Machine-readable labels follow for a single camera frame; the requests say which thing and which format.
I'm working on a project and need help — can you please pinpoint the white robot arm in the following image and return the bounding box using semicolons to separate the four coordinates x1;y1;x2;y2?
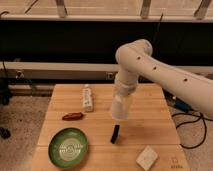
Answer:
111;39;213;120

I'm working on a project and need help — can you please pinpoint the black eraser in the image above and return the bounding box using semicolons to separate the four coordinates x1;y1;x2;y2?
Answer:
110;124;120;144

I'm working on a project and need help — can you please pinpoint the white plastic bottle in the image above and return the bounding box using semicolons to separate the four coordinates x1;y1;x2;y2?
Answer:
82;84;94;112

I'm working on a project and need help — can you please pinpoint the red chili pepper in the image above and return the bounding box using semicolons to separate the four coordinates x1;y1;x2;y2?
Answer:
62;112;84;121

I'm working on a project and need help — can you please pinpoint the blue object on floor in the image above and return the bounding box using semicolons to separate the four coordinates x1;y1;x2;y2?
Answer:
174;98;192;112

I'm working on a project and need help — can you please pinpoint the white sponge block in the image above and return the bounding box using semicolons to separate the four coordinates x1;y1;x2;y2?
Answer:
136;146;158;171

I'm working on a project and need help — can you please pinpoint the green patterned plate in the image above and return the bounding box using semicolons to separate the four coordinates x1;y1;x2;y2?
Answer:
48;127;89;169

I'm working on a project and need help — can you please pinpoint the black object left floor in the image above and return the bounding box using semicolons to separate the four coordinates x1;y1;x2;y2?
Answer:
0;127;11;139

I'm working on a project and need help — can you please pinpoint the white wall outlet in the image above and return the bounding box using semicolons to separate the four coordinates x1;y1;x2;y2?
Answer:
106;73;113;80

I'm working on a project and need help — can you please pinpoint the black hanging cable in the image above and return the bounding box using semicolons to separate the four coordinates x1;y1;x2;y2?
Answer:
151;12;165;48

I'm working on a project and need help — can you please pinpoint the black cable on floor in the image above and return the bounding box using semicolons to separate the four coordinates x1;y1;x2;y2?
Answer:
171;111;213;150

